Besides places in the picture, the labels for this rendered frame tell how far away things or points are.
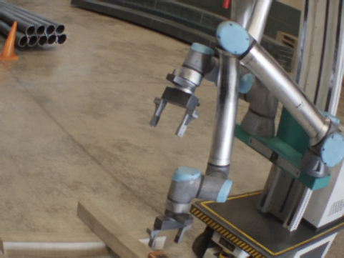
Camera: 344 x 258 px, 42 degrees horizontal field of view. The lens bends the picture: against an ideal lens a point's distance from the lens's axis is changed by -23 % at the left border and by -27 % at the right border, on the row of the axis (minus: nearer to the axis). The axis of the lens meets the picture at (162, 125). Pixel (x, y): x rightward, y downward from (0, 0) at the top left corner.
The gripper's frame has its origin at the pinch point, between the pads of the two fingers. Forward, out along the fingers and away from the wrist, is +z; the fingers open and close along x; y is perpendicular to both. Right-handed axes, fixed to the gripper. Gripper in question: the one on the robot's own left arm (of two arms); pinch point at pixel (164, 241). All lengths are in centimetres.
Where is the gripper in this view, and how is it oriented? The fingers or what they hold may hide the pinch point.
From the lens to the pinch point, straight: 214.8
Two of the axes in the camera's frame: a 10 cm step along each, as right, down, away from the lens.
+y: -5.8, -3.7, 7.2
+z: -2.2, 9.3, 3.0
